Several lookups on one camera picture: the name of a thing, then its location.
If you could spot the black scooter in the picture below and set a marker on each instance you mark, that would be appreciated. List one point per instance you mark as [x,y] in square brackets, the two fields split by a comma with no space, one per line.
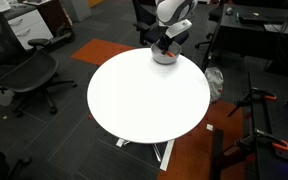
[64,33]

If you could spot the small red floor object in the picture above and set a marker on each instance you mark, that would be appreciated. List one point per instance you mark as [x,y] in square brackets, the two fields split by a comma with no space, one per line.
[90,117]

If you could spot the black keyboard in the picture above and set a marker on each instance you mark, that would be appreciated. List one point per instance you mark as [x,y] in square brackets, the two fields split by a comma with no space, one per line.
[260,19]

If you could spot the black desk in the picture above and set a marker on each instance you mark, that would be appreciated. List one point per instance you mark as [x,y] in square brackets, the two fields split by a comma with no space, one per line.
[237,36]

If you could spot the grey metal cabinet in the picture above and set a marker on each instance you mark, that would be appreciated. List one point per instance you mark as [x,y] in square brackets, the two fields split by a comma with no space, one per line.
[77,10]

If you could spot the silver metal bowl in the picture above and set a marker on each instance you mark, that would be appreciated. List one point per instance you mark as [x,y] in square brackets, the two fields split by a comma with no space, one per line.
[160,59]

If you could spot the grey computer mouse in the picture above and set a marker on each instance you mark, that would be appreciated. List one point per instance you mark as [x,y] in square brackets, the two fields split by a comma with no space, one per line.
[229,10]

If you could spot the white paper scrap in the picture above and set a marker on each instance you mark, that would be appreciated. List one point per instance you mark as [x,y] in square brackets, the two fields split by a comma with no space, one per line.
[210,127]

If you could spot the black mesh office chair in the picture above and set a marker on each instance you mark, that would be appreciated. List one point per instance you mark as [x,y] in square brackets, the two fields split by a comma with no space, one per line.
[27,71]

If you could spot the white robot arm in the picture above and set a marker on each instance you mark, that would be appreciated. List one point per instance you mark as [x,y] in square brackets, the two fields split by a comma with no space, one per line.
[170,10]

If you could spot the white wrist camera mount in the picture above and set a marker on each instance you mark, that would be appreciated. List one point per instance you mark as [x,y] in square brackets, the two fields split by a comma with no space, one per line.
[179,28]

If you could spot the orange marker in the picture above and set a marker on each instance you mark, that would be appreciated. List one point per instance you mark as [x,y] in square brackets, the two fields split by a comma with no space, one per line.
[170,54]

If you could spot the white drawer cabinet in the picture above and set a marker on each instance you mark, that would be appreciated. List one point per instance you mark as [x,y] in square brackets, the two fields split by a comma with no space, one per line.
[29,28]

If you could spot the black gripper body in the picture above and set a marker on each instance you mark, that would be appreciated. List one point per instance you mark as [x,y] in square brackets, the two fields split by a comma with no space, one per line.
[166,39]

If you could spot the white table base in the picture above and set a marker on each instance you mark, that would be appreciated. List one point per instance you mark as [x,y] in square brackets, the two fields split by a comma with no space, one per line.
[166,156]

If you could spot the black workbench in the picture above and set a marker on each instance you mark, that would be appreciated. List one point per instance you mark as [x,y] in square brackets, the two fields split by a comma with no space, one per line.
[277,116]

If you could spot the dark brown wooden cabinet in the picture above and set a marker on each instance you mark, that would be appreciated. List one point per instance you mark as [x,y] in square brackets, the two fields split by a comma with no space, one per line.
[55,15]

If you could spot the white plastic bag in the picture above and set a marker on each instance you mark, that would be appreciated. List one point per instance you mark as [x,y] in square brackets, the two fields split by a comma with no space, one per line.
[214,83]

